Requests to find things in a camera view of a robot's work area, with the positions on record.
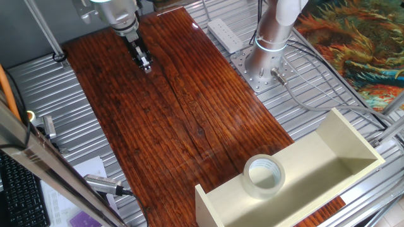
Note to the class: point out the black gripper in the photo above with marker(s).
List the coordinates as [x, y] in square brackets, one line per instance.
[134, 44]

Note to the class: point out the clear tape roll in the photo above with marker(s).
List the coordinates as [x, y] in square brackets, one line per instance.
[252, 189]

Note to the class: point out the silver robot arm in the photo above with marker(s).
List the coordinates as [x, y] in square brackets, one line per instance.
[268, 38]

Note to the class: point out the cream wooden shelf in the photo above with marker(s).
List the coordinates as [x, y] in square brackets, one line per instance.
[315, 176]

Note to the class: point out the brown wooden board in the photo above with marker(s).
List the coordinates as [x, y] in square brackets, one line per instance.
[158, 126]

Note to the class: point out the white power strip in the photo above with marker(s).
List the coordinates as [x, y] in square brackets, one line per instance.
[224, 34]

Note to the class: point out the aluminium pole with black base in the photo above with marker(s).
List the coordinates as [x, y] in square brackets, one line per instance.
[44, 30]

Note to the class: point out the black clamp device right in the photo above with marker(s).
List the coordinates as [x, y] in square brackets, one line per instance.
[49, 126]

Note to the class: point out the orange tube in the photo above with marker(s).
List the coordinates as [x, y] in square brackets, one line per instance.
[8, 91]

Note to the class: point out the reflective metal bar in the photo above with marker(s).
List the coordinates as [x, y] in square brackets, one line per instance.
[47, 164]

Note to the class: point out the printed paper sheet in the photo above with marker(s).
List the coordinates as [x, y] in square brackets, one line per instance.
[63, 205]

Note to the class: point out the purple box in clear case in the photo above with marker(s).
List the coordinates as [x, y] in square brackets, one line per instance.
[83, 220]

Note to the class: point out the black keyboard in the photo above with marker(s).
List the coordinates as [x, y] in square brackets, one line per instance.
[22, 195]

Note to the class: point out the colourful painting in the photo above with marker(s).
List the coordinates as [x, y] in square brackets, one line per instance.
[363, 47]

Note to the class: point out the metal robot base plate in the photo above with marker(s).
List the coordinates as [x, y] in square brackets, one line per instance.
[262, 82]

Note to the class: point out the silver camera with ribbed body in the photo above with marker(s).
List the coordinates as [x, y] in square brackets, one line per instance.
[101, 184]

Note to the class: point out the aluminium frame strut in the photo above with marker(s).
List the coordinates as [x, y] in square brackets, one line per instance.
[393, 104]
[389, 130]

